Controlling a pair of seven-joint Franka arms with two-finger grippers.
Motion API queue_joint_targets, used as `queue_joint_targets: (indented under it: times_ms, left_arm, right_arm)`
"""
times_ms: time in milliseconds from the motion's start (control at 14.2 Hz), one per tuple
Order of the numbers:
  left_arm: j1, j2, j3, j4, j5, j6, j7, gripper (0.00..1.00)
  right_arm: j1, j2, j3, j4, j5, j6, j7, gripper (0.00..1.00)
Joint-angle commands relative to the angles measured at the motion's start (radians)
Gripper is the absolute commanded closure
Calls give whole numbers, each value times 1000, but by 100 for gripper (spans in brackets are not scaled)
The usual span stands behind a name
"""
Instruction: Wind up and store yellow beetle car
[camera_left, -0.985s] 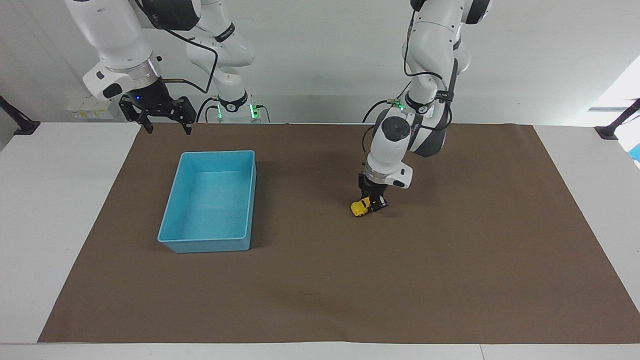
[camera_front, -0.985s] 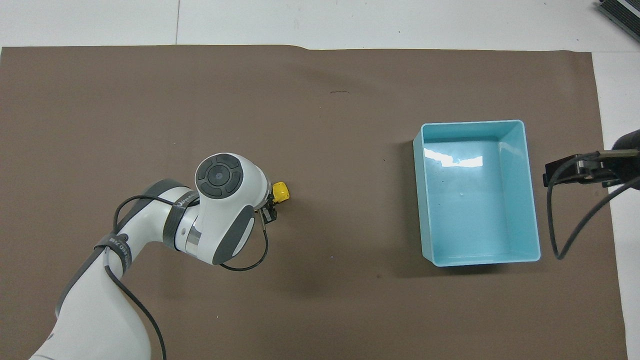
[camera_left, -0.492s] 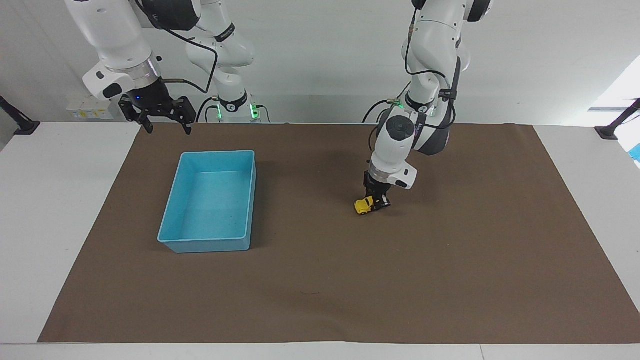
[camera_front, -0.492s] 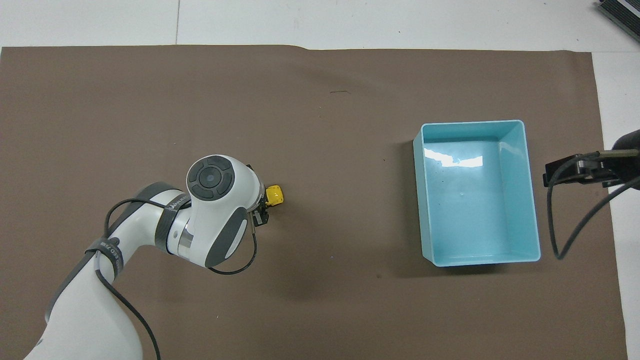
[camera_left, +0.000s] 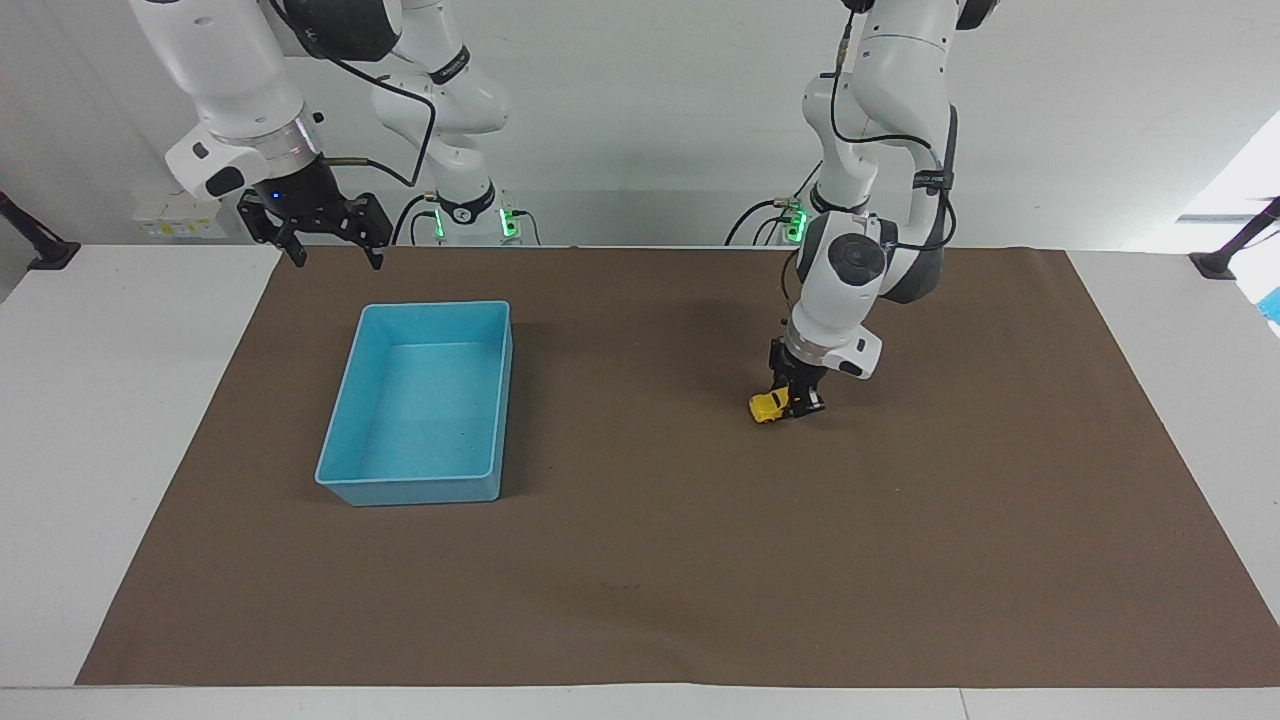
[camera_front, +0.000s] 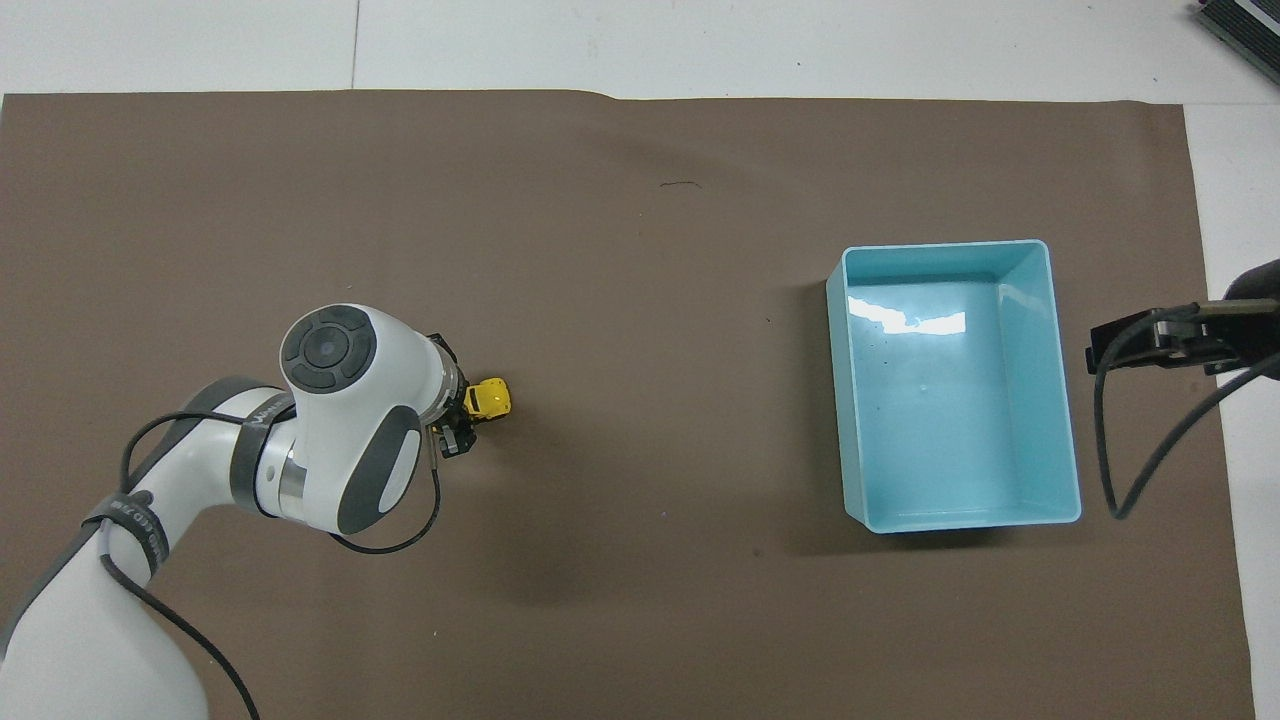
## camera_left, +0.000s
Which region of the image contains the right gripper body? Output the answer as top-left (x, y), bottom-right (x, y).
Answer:
top-left (264, 155), bottom-right (353, 233)

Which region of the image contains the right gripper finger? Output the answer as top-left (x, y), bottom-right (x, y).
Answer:
top-left (237, 190), bottom-right (307, 268)
top-left (338, 193), bottom-right (393, 271)

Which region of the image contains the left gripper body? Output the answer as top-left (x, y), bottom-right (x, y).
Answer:
top-left (768, 338), bottom-right (829, 391)

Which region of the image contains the white power strip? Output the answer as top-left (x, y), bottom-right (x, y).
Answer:
top-left (132, 193), bottom-right (230, 242)

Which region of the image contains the light blue plastic bin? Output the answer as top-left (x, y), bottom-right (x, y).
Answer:
top-left (315, 300), bottom-right (514, 507)

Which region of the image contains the black stand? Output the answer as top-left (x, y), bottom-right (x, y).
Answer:
top-left (1189, 197), bottom-right (1280, 281)
top-left (0, 190), bottom-right (82, 272)

